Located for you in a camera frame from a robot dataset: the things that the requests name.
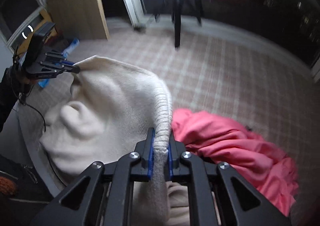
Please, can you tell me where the black cable at left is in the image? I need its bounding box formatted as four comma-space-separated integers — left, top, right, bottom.
12, 45, 48, 133

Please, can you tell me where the light wooden board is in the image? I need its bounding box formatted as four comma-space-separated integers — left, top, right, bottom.
46, 0, 110, 40

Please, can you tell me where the blue garment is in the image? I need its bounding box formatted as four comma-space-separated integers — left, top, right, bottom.
37, 38, 80, 89

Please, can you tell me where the beige plaid table mat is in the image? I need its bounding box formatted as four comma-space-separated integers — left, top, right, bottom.
17, 26, 320, 226

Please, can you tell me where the pink garment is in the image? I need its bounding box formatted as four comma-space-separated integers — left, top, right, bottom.
171, 109, 298, 216

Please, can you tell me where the cream knit sweater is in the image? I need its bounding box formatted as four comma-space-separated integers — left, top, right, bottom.
40, 56, 190, 225

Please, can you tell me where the pine wood plank panel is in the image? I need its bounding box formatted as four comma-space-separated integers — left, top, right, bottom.
12, 9, 53, 57

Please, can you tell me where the black light tripod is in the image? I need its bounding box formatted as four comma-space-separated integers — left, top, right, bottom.
153, 0, 204, 49

